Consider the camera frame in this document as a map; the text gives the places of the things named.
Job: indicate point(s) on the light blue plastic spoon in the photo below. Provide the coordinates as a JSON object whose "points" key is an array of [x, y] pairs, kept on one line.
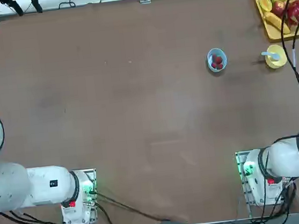
{"points": [[270, 55]]}

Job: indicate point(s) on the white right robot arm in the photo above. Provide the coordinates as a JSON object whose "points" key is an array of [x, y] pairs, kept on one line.
{"points": [[287, 158]]}

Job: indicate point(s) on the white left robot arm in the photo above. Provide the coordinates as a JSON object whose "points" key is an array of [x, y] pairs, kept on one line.
{"points": [[1, 188]]}

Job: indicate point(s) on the light blue bowl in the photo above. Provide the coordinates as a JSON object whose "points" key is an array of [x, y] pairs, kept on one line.
{"points": [[222, 55]]}

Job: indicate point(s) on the yellow bowl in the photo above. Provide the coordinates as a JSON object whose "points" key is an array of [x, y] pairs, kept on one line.
{"points": [[280, 48]]}

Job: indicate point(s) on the yellow plastic tray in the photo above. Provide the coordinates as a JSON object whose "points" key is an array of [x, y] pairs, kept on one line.
{"points": [[273, 37]]}

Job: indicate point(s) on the yellow banana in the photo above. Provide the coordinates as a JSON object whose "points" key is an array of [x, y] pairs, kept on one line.
{"points": [[274, 20]]}

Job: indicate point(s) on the black stand leg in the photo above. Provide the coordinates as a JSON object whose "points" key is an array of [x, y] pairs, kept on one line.
{"points": [[16, 7], [36, 4]]}

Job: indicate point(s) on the yellow-orange star fruit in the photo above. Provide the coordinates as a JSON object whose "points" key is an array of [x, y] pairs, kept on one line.
{"points": [[264, 3]]}

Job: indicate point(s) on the red apple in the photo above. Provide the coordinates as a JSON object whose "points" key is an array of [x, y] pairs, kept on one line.
{"points": [[278, 8]]}

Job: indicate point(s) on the red dragon fruit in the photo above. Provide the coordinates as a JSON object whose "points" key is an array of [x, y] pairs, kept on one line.
{"points": [[294, 11]]}

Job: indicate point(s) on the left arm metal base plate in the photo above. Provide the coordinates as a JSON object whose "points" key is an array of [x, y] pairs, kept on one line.
{"points": [[91, 175]]}

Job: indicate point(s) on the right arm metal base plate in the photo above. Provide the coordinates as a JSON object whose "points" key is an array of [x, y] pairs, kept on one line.
{"points": [[239, 166]]}

